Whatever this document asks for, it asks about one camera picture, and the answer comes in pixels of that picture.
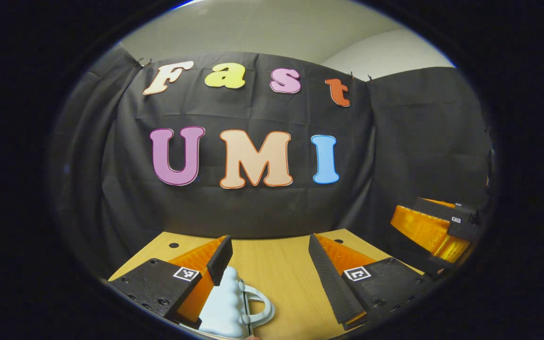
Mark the light blue suitcase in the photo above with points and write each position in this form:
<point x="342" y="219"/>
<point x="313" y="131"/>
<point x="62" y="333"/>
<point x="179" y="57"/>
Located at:
<point x="227" y="307"/>

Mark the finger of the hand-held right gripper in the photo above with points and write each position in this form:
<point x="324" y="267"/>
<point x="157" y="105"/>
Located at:
<point x="442" y="210"/>
<point x="461" y="229"/>

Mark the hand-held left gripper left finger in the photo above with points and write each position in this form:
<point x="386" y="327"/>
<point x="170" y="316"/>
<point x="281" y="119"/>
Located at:
<point x="222" y="259"/>

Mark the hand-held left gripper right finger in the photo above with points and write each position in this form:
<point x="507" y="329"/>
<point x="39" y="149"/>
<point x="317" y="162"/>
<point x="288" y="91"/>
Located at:
<point x="328" y="283"/>

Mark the black backdrop cloth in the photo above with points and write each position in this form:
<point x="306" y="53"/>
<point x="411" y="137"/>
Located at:
<point x="253" y="208"/>

